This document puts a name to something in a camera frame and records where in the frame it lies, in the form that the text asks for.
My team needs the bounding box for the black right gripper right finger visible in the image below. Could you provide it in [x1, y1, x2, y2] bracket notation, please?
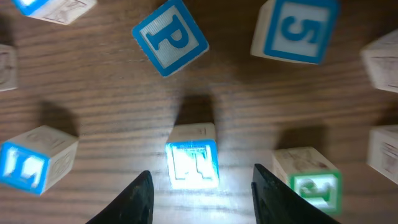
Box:
[251, 164, 340, 224]

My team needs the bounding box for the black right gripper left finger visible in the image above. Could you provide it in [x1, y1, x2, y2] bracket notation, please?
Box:
[86, 170, 154, 224]

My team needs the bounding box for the blue T wooden block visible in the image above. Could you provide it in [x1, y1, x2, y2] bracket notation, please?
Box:
[165, 123, 219, 189]

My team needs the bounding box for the yellow O block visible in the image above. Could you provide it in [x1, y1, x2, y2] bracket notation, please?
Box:
[1, 44, 17, 91]

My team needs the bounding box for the green J lower block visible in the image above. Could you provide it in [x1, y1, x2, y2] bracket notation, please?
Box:
[272, 147, 343, 215]

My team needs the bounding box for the blue L wooden block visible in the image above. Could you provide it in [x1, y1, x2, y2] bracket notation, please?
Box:
[1, 125, 79, 195]

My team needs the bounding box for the green 4 wooden block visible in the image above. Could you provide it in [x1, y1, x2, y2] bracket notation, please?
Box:
[368, 125, 397, 184]

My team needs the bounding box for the blue P wooden block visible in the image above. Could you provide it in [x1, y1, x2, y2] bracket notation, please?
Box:
[132, 0, 209, 77]

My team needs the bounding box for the blue 5 wooden block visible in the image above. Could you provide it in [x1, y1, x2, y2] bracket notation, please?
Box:
[251, 0, 340, 64]

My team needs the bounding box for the red U right block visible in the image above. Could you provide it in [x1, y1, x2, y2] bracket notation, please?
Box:
[360, 30, 397, 93]

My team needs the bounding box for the blue 2 wooden block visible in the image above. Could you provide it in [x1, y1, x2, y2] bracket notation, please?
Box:
[12, 0, 97, 26]

